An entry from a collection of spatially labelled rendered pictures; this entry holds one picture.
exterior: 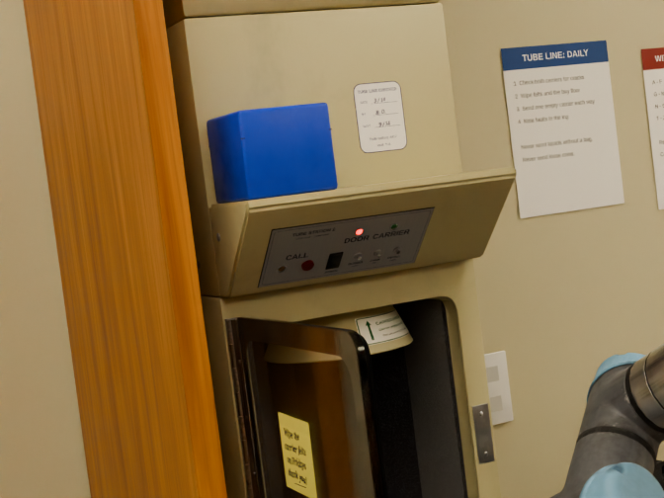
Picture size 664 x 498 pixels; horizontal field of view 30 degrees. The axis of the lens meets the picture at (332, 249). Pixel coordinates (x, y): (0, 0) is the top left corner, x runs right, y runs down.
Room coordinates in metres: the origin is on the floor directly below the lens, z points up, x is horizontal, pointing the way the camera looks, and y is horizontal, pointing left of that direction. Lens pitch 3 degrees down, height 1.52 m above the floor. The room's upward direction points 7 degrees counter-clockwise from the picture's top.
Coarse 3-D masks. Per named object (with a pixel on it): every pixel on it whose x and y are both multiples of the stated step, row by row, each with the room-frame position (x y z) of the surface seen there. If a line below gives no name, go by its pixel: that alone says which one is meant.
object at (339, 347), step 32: (256, 320) 1.25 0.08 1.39; (256, 352) 1.26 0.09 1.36; (288, 352) 1.18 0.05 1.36; (320, 352) 1.11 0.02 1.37; (352, 352) 1.05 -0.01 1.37; (256, 384) 1.27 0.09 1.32; (288, 384) 1.19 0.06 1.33; (320, 384) 1.12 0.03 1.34; (352, 384) 1.05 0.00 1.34; (256, 416) 1.28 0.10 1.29; (320, 416) 1.13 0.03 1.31; (352, 416) 1.06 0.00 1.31; (256, 448) 1.29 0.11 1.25; (320, 448) 1.13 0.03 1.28; (352, 448) 1.07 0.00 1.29; (320, 480) 1.14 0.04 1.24; (352, 480) 1.08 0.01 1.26
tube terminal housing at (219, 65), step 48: (192, 48) 1.33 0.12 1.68; (240, 48) 1.35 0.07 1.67; (288, 48) 1.38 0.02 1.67; (336, 48) 1.40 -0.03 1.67; (384, 48) 1.43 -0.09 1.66; (432, 48) 1.45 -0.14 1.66; (192, 96) 1.33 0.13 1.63; (240, 96) 1.35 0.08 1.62; (288, 96) 1.37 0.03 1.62; (336, 96) 1.40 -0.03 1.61; (432, 96) 1.45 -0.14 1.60; (192, 144) 1.35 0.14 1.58; (336, 144) 1.40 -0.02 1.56; (432, 144) 1.45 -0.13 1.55; (192, 192) 1.37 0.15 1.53; (336, 288) 1.39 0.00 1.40; (384, 288) 1.41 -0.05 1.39; (432, 288) 1.44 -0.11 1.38; (480, 336) 1.46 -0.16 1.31; (480, 384) 1.46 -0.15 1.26; (240, 480) 1.34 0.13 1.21; (480, 480) 1.45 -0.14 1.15
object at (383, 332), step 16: (304, 320) 1.44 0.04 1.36; (320, 320) 1.43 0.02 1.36; (336, 320) 1.42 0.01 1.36; (352, 320) 1.43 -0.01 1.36; (368, 320) 1.43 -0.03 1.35; (384, 320) 1.44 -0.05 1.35; (400, 320) 1.48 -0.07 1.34; (368, 336) 1.42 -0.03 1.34; (384, 336) 1.43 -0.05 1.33; (400, 336) 1.45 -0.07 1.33
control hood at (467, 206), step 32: (320, 192) 1.26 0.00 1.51; (352, 192) 1.27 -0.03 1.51; (384, 192) 1.29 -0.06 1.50; (416, 192) 1.31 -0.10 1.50; (448, 192) 1.33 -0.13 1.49; (480, 192) 1.35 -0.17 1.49; (224, 224) 1.29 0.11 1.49; (256, 224) 1.24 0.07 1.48; (288, 224) 1.26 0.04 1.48; (448, 224) 1.37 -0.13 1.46; (480, 224) 1.39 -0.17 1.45; (224, 256) 1.30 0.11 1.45; (256, 256) 1.28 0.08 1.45; (448, 256) 1.41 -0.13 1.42; (480, 256) 1.44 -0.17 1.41; (224, 288) 1.31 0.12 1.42; (256, 288) 1.31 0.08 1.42; (288, 288) 1.34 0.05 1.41
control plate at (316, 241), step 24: (384, 216) 1.31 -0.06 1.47; (408, 216) 1.33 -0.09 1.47; (288, 240) 1.28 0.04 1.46; (312, 240) 1.29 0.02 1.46; (336, 240) 1.31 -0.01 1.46; (360, 240) 1.33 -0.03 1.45; (384, 240) 1.34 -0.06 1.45; (408, 240) 1.36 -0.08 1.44; (264, 264) 1.29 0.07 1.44; (288, 264) 1.31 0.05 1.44; (360, 264) 1.35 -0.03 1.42; (384, 264) 1.37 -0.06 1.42
